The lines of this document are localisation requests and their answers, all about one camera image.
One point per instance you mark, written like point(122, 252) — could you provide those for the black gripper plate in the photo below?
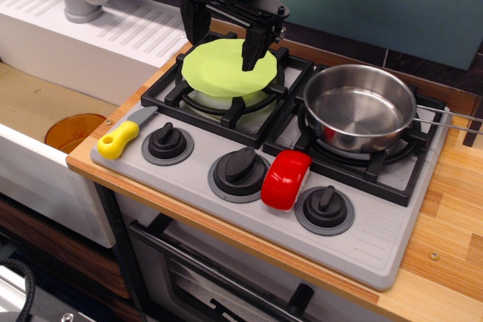
point(262, 19)

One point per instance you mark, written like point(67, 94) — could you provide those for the light green plastic plate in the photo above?
point(215, 68)

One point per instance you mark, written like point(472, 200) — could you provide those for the black left burner grate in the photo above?
point(246, 120)

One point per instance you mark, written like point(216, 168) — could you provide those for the black burner grate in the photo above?
point(246, 120)
point(391, 174)

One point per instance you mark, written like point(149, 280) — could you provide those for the black left stove knob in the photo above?
point(167, 146)

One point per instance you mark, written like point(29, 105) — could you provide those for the black stove knob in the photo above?
point(237, 177)
point(324, 211)
point(167, 146)

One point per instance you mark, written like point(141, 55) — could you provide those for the black middle stove knob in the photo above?
point(237, 177)

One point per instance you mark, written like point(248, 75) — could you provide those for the stainless steel pot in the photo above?
point(362, 109)

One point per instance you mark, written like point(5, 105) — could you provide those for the grey toy stove top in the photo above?
point(370, 251)

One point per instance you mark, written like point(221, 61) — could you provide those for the white toy sink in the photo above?
point(52, 69)

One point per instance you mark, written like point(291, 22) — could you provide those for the orange plastic bowl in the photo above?
point(69, 132)

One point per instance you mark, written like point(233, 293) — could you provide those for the black right stove knob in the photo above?
point(324, 211)

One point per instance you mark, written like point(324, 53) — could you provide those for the black right burner grate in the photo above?
point(391, 174)

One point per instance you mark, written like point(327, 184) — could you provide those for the toy oven door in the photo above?
point(201, 278)

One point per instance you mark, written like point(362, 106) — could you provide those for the yellow handled toy knife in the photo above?
point(111, 145)

